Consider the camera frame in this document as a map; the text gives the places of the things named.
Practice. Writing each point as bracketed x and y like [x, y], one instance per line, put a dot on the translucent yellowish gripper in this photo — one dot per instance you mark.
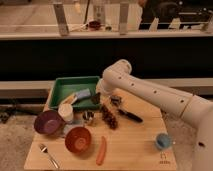
[100, 89]

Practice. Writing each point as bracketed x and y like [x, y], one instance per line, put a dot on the black eraser block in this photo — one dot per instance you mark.
[96, 98]

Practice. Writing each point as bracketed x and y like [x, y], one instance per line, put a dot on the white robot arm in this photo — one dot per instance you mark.
[192, 109]

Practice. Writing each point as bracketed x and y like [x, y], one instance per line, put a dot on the green plastic tray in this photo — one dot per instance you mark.
[65, 86]

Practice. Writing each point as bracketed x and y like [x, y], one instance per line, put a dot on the blue and yellow sponge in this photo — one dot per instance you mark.
[74, 97]

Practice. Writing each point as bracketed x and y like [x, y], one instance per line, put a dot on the bunch of dark grapes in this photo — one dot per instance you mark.
[108, 117]

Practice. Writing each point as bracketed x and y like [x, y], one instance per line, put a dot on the small metal cup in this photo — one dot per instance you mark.
[88, 117]

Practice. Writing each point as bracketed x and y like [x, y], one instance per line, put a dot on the white cup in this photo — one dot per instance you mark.
[66, 112]

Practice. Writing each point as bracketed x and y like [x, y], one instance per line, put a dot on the wooden board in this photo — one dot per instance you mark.
[130, 147]

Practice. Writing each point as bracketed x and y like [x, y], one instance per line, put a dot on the brown-red bowl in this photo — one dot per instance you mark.
[78, 140]

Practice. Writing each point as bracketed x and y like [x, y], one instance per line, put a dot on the orange carrot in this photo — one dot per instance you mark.
[102, 151]

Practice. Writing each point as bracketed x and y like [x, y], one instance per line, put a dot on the purple bowl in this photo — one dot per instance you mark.
[48, 122]

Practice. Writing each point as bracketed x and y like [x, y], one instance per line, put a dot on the dark red background bowl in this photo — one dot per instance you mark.
[94, 25]

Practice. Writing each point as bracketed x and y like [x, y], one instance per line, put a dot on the small blue cup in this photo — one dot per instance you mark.
[163, 141]

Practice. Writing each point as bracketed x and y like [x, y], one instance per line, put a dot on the silver fork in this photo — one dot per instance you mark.
[44, 150]

